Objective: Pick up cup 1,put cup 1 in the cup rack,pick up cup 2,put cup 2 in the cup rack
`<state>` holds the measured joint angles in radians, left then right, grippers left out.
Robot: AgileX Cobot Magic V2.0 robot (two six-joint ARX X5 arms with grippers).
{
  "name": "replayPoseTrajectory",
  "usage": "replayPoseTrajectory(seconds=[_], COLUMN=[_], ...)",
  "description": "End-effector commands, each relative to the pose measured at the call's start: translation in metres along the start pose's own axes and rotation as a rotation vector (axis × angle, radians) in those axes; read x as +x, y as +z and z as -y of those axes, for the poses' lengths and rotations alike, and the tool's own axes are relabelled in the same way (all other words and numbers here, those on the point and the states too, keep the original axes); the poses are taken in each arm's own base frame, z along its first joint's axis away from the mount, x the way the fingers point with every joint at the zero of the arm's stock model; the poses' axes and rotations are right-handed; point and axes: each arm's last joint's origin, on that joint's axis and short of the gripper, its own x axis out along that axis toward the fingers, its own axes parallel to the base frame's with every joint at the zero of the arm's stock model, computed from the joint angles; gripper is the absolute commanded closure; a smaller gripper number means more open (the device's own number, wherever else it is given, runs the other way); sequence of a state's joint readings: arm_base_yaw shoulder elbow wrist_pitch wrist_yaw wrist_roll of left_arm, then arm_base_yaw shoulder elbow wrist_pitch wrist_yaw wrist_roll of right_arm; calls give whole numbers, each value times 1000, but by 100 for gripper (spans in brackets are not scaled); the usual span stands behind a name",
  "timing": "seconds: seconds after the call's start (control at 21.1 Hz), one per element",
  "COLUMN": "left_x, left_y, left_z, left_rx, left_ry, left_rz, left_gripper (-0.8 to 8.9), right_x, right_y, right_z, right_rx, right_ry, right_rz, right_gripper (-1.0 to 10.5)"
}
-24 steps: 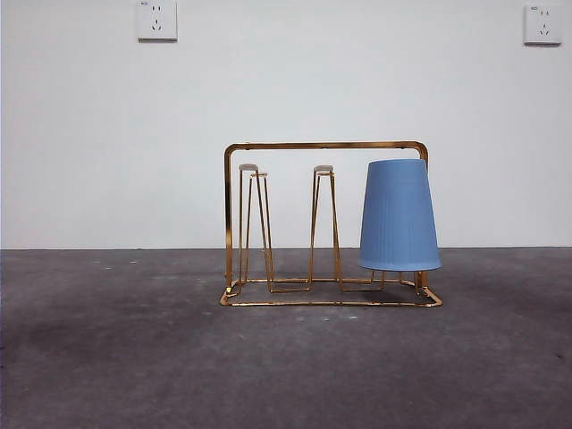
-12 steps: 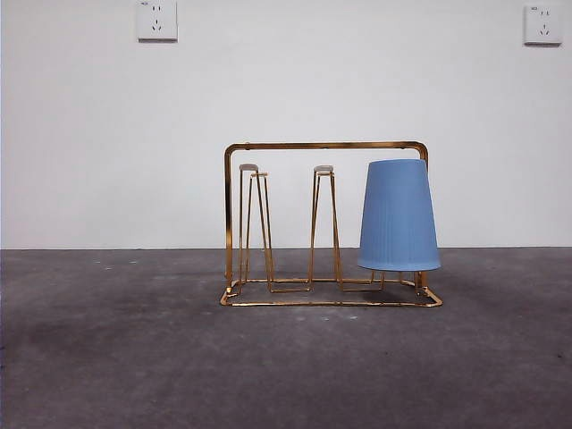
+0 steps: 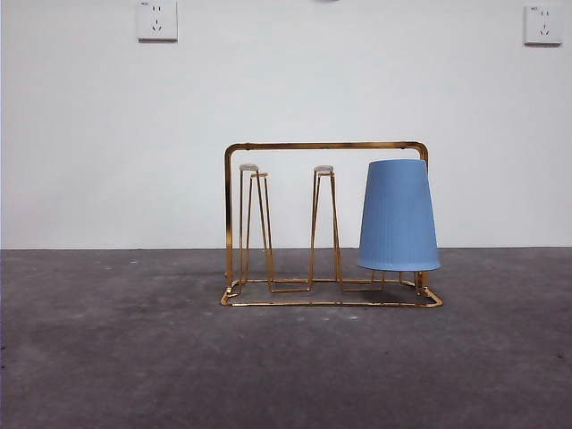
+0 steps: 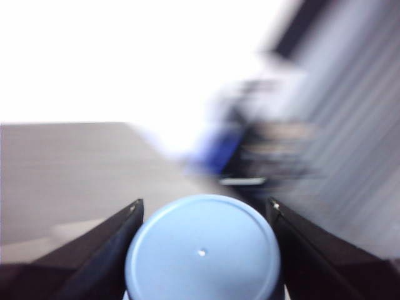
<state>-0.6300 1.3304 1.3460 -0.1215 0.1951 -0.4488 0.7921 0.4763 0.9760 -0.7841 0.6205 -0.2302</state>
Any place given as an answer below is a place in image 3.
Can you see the white wall socket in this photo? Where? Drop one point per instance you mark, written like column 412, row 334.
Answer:
column 157, row 20
column 543, row 24

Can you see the blue ribbed plastic cup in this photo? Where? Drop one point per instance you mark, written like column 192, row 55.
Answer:
column 397, row 223

